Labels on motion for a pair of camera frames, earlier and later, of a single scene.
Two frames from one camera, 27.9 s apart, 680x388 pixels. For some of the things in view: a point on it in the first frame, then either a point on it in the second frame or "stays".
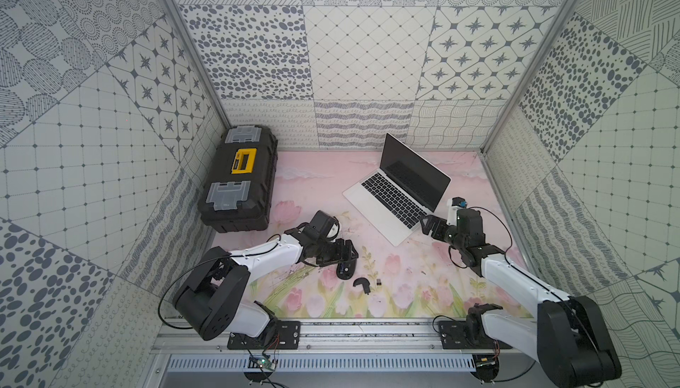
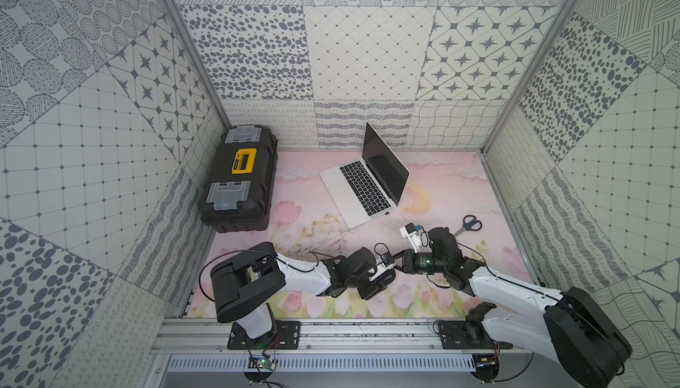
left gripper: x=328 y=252 to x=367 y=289
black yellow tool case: x=238 y=189 stays
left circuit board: x=258 y=361 stays
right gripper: x=440 y=223 to x=407 y=261
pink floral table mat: x=374 y=200 stays
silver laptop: x=396 y=197 to x=370 y=187
